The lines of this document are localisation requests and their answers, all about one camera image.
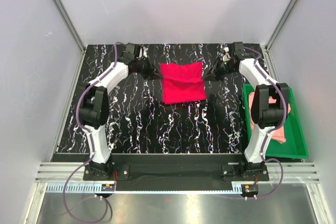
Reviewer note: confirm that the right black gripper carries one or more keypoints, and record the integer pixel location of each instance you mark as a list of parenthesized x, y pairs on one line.
[(213, 72)]

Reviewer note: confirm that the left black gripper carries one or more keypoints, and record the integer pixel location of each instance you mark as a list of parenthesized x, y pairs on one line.
[(152, 72)]

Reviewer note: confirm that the red t shirt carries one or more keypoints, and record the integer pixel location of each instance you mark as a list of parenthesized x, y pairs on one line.
[(182, 83)]

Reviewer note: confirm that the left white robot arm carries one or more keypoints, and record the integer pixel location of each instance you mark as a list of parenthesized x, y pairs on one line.
[(92, 110)]

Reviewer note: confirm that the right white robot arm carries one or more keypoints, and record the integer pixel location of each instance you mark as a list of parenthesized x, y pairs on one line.
[(269, 108)]

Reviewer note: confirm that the peach t shirt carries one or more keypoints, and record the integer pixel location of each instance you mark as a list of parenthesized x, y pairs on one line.
[(279, 134)]

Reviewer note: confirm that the green plastic bin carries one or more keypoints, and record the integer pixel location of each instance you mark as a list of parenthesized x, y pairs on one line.
[(295, 144)]

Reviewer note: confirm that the right orange connector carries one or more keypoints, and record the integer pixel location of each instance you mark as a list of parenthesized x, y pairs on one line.
[(251, 188)]

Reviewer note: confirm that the orange connector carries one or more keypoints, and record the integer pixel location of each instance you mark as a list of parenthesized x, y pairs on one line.
[(251, 188), (108, 187)]

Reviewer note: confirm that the left orange connector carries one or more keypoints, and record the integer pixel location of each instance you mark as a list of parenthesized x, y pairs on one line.
[(108, 187)]

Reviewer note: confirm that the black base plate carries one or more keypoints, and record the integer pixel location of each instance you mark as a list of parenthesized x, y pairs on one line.
[(176, 172)]

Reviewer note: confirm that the left aluminium frame post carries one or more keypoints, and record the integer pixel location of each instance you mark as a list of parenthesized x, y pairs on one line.
[(69, 24)]

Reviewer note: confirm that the aluminium frame post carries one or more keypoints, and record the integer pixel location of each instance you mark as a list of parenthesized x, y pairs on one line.
[(69, 24), (286, 14)]

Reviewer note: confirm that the right aluminium frame post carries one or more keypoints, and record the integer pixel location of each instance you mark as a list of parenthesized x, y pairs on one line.
[(286, 14)]

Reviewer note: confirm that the aluminium rail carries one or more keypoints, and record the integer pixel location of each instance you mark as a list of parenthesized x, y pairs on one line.
[(58, 172)]

